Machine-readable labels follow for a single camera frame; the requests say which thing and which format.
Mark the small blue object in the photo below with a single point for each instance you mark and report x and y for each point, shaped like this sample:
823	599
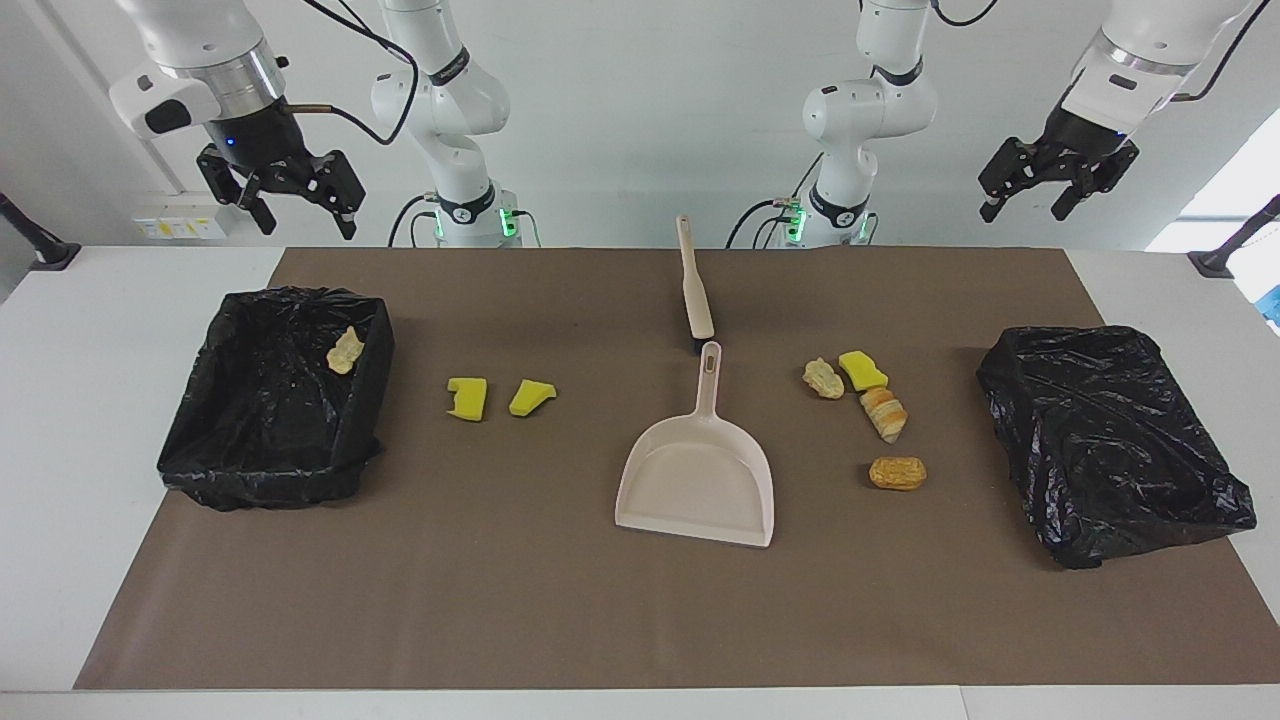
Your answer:
1273	305

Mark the open bin black liner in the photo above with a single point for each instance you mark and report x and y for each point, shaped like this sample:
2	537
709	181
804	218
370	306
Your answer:
260	420

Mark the beige plastic dustpan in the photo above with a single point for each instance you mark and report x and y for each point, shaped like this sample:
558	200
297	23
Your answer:
695	480

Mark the brown bread roll toy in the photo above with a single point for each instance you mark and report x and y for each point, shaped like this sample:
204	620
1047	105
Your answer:
897	474

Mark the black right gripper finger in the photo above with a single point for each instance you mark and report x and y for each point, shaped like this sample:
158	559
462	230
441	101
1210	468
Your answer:
258	212
348	200

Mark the small ridged pastry toy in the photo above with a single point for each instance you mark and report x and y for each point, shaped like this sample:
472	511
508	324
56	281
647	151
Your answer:
824	379

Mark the striped croissant toy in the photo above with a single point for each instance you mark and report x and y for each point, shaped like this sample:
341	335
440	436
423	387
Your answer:
885	415

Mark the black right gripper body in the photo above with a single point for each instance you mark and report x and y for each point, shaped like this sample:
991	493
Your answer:
255	140

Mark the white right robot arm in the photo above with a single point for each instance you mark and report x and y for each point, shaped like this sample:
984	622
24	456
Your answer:
440	100

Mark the white wall socket box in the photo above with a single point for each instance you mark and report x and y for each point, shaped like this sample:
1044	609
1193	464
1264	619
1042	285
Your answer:
180	220

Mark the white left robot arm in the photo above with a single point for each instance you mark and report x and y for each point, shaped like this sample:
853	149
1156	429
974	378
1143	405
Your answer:
860	110

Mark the bin wrapped in black bag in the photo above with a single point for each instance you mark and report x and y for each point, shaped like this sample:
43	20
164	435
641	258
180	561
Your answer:
1100	440

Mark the notched yellow sponge piece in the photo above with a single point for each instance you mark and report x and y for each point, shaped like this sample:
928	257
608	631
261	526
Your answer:
467	400

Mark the brown paper table mat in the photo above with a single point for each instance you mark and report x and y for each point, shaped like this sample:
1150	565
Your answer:
600	600

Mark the pale dumpling toy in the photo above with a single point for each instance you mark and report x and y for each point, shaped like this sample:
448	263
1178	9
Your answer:
345	352

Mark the yellow sponge wedge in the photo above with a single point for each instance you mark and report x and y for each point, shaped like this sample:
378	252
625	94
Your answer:
862	370

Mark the beige brush black bristles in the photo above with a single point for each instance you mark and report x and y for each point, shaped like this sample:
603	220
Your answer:
697	300

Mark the angled yellow sponge piece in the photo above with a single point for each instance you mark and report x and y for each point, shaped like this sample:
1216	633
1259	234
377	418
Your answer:
528	398

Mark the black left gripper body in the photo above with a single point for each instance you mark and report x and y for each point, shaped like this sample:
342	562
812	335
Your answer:
1085	145

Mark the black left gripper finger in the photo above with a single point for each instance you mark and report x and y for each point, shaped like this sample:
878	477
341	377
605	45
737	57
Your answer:
1075	198
1005	170

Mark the black stand with foot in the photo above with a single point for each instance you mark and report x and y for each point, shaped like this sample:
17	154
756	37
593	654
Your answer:
45	250
1215	262

